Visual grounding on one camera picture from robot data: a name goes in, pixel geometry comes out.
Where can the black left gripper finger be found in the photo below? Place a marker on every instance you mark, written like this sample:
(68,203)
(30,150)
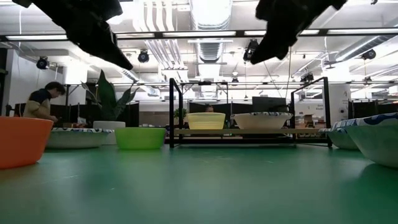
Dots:
(112,46)
(93,46)

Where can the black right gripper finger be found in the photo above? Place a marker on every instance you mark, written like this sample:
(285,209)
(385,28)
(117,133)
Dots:
(265,51)
(282,51)

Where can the yellow translucent plastic bowl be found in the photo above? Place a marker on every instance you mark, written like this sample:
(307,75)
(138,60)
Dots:
(206,122)

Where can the green plastic bowl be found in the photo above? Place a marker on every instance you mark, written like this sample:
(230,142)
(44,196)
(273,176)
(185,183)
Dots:
(140,139)

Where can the black computer monitor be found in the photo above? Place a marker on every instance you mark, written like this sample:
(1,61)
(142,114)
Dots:
(19,109)
(269,104)

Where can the green snake plant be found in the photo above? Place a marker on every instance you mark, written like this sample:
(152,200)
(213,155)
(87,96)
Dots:
(107,99)

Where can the black partition panel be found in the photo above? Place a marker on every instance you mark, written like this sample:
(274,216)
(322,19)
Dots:
(73,113)

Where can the white pillar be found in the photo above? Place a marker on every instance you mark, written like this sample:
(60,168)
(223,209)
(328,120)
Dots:
(339,102)

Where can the white plant pot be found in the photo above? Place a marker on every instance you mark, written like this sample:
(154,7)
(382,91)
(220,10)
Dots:
(109,124)

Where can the person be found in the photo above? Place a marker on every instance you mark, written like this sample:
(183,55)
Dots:
(209,108)
(38,104)

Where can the small green background plant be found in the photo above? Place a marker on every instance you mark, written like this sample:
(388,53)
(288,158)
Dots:
(181,113)

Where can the orange plastic bowl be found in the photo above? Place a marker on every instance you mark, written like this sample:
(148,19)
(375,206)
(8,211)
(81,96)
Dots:
(21,141)

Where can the black overhead camera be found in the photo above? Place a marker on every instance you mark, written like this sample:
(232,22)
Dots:
(42,62)
(247,53)
(369,54)
(307,77)
(143,56)

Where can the silver ventilation duct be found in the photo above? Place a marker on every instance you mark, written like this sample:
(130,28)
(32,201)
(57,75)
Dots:
(211,14)

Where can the black overhead frame bar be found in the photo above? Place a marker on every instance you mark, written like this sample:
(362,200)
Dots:
(199,33)

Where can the black vertical post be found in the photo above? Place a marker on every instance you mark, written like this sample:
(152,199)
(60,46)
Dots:
(3,81)

